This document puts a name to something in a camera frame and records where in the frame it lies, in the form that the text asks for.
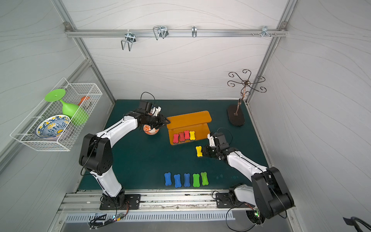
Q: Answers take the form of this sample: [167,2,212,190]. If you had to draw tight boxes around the yellow eraser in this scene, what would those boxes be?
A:
[196,146,203,157]
[189,131,196,141]

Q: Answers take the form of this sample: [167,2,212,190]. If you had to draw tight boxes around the red eraser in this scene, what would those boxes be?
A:
[173,133,179,144]
[184,130,190,140]
[179,131,185,143]

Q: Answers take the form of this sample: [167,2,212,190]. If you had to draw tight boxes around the green eraser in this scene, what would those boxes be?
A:
[192,174,201,188]
[201,172,209,186]

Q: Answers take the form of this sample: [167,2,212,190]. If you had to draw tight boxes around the orange two-tier shelf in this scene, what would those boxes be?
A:
[167,111,212,146]

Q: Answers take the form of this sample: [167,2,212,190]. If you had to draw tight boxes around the blue eraser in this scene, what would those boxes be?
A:
[164,172,172,186]
[174,174,182,188]
[184,173,190,188]

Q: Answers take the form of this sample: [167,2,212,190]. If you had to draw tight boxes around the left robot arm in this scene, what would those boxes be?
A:
[79,111,170,208]

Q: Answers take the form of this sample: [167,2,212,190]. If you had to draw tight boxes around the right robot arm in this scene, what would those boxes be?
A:
[201,146,295,219]

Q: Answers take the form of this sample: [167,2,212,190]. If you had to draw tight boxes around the orange patterned bowl front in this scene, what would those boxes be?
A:
[143,125,159,135]

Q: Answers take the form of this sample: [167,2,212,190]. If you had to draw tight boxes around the metal jewelry stand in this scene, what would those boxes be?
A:
[227,69,267,127]

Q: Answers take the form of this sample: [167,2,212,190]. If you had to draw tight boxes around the green plastic goblet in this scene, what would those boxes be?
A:
[44,89,89,126]

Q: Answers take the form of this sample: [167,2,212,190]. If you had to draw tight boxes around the orange item in basket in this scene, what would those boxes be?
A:
[78,96,91,107]

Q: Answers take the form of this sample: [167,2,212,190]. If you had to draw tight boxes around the double metal hook left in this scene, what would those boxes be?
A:
[121,32,136,51]

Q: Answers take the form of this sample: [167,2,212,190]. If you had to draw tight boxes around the double metal hook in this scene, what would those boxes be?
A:
[153,26,169,40]
[121,32,136,51]

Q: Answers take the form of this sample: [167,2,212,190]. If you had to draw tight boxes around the double metal hook middle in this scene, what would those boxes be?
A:
[153,26,169,40]

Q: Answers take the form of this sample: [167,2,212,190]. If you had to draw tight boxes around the single metal hook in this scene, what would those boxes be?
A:
[191,26,197,38]

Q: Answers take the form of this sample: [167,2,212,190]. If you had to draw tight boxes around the blue yellow patterned bowl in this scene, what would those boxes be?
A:
[35,115,71,139]

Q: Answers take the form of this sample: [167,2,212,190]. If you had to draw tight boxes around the aluminium crossbar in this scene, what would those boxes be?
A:
[65,28,288,38]

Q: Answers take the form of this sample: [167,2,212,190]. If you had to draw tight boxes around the metal hook right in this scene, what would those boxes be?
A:
[251,26,276,38]

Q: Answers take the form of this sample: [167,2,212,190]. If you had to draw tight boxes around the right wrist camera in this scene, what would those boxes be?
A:
[207,132,230,150]

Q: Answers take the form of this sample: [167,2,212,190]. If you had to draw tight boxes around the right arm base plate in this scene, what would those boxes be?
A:
[212,191,255,209]

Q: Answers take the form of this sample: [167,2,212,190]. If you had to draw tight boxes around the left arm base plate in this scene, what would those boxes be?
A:
[99,194,141,210]

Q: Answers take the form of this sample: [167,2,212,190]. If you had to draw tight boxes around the white wire basket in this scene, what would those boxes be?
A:
[10,78,102,151]

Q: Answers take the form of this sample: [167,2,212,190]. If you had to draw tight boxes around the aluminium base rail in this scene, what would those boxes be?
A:
[57,189,297,214]

